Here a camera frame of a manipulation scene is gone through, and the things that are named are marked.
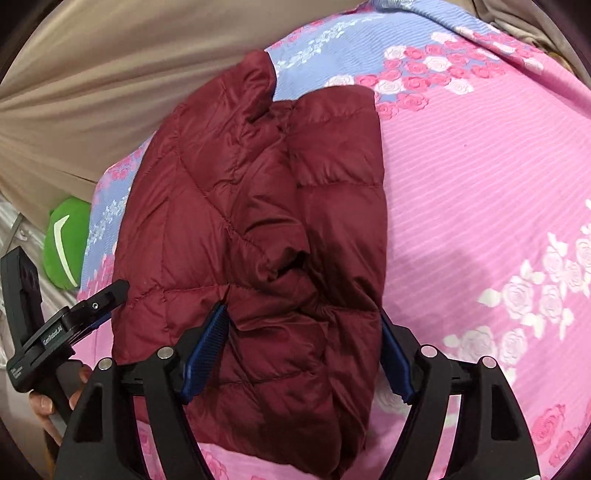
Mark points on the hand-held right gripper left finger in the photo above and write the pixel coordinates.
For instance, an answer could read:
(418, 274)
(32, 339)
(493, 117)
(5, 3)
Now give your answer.
(207, 355)

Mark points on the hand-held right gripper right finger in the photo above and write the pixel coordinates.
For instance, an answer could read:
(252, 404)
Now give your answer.
(397, 364)

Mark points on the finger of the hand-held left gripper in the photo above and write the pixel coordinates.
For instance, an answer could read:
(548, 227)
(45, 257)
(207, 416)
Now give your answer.
(99, 302)

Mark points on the maroon puffer jacket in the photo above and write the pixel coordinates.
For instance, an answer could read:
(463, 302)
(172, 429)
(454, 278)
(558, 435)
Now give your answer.
(258, 230)

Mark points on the person's left hand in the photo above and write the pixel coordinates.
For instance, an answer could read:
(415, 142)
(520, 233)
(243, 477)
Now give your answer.
(41, 406)

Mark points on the green plush pillow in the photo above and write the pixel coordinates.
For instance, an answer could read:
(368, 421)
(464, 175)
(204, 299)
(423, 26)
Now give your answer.
(69, 240)

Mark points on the pink and blue floral bedsheet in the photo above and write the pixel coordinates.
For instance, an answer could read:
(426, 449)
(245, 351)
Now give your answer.
(461, 184)

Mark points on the beige curtain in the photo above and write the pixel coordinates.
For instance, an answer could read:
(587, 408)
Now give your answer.
(115, 92)

